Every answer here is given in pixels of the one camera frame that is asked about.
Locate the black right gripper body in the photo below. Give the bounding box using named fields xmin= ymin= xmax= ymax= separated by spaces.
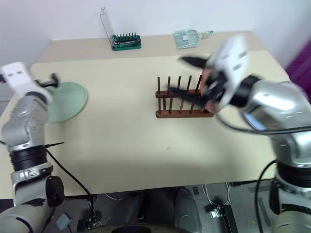
xmin=202 ymin=71 xmax=234 ymax=108

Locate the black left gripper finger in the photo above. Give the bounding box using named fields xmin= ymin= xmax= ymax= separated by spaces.
xmin=50 ymin=73 xmax=61 ymax=88

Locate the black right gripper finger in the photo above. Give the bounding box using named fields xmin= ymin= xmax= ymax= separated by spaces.
xmin=168 ymin=85 xmax=208 ymax=108
xmin=179 ymin=56 xmax=207 ymax=69

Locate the pink plate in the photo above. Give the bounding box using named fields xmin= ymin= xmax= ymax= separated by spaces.
xmin=202 ymin=68 xmax=223 ymax=114

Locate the green plate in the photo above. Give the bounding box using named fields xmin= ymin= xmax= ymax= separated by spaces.
xmin=45 ymin=81 xmax=88 ymax=124

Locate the wooden dish rack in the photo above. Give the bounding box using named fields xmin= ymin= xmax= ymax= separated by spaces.
xmin=155 ymin=75 xmax=216 ymax=119

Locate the clear plastic bag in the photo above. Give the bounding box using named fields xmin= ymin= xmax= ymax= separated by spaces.
xmin=173 ymin=29 xmax=215 ymax=50

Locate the green screwdriver bit case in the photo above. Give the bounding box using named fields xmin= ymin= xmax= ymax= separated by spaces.
xmin=100 ymin=6 xmax=143 ymax=52

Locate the purple fabric object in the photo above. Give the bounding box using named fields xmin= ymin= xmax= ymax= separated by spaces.
xmin=285 ymin=40 xmax=311 ymax=86

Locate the grey rounded shape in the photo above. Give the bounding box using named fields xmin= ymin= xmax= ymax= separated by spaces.
xmin=173 ymin=186 xmax=203 ymax=233

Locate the dark rounded shape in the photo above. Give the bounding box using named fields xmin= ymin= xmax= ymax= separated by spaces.
xmin=112 ymin=191 xmax=148 ymax=228

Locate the black power strip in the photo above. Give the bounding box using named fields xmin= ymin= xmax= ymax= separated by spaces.
xmin=206 ymin=204 xmax=239 ymax=233

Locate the grey square pad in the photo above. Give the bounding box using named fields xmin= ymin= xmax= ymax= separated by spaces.
xmin=55 ymin=213 xmax=73 ymax=229

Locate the small black box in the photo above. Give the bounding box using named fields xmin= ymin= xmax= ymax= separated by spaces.
xmin=77 ymin=216 xmax=103 ymax=229

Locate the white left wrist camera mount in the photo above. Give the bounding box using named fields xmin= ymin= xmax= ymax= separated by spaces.
xmin=0 ymin=62 xmax=53 ymax=103

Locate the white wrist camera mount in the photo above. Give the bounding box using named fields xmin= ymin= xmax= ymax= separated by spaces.
xmin=0 ymin=62 xmax=53 ymax=103
xmin=206 ymin=33 xmax=253 ymax=107

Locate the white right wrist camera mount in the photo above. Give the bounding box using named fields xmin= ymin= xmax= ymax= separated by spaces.
xmin=206 ymin=33 xmax=253 ymax=107

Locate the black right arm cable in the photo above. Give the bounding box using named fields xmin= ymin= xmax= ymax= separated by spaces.
xmin=213 ymin=110 xmax=306 ymax=233

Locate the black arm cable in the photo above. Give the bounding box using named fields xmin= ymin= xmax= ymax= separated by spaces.
xmin=44 ymin=142 xmax=96 ymax=219
xmin=213 ymin=110 xmax=306 ymax=233

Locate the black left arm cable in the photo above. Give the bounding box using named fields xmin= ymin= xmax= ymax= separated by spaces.
xmin=44 ymin=142 xmax=96 ymax=219

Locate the white cable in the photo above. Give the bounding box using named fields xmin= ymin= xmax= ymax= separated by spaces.
xmin=201 ymin=182 xmax=232 ymax=207

